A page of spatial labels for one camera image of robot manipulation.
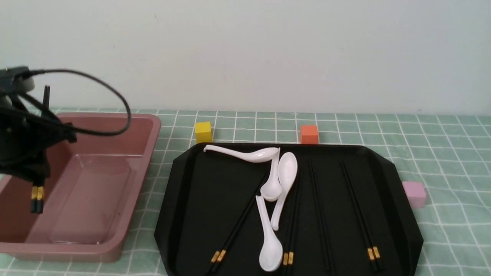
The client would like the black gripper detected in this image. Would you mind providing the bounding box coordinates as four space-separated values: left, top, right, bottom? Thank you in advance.
0 66 77 187

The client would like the black chopstick gold band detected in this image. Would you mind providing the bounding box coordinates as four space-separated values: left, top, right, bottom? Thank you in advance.
344 161 384 274
204 180 264 276
341 161 382 274
282 168 303 276
34 85 51 214
289 167 305 276
31 86 48 213
211 174 269 273

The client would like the pink plastic bin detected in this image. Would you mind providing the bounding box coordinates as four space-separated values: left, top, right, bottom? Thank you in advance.
0 114 161 263

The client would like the yellow cube block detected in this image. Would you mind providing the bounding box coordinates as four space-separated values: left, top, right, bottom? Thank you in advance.
194 121 213 144

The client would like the white spoon top horizontal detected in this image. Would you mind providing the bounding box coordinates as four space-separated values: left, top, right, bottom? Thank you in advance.
203 145 280 164

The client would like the white spoon small middle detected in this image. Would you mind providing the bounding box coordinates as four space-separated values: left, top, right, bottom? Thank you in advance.
260 148 282 202

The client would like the white spoon right middle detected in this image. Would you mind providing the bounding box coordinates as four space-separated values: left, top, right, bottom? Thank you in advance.
270 152 298 231

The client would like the white spoon lower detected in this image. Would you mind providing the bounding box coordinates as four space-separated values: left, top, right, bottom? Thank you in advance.
255 195 283 272

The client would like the orange cube block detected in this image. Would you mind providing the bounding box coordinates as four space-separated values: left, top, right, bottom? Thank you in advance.
300 125 319 145

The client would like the plain black chopstick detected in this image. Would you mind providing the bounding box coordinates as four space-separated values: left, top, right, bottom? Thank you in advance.
307 160 332 273

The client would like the black plastic tray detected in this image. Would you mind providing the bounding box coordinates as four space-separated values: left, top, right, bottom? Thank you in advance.
154 143 424 276

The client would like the pink cube block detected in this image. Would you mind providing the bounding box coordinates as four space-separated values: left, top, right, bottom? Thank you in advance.
402 181 427 209

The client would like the green checkered tablecloth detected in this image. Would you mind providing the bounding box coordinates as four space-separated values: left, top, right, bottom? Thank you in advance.
0 109 491 276

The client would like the black cable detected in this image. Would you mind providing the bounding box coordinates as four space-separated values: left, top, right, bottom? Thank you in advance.
29 69 132 136

